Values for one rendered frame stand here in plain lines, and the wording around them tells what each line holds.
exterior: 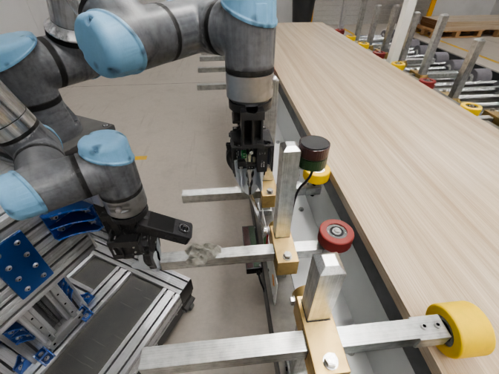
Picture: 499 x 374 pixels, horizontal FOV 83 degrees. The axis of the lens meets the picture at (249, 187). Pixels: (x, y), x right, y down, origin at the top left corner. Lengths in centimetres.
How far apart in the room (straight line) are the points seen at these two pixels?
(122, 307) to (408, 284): 116
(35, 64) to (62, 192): 39
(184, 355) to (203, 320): 109
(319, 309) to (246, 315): 112
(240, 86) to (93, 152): 24
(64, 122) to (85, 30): 47
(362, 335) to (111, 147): 48
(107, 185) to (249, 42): 31
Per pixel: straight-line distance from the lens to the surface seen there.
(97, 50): 40
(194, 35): 46
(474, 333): 57
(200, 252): 68
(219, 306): 159
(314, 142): 56
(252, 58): 43
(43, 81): 83
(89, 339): 144
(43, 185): 51
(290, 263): 67
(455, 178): 102
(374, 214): 78
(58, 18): 83
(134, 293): 147
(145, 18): 42
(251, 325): 154
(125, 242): 62
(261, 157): 48
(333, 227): 71
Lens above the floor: 140
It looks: 40 degrees down
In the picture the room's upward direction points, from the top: straight up
